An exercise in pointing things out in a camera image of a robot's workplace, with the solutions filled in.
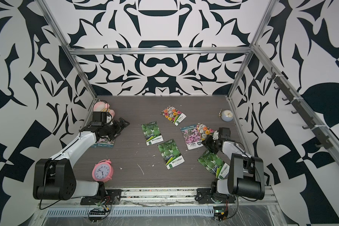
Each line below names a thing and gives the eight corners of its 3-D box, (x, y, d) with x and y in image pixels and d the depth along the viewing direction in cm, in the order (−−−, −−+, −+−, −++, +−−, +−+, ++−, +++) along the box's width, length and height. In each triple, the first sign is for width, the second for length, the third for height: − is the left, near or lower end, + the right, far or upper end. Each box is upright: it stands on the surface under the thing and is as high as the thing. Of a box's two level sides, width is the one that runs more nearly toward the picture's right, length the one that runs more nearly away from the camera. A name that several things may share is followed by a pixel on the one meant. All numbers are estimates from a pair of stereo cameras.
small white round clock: (221, 122, 107) (223, 118, 103) (219, 113, 113) (221, 109, 108) (231, 122, 107) (234, 118, 103) (229, 113, 113) (231, 109, 108)
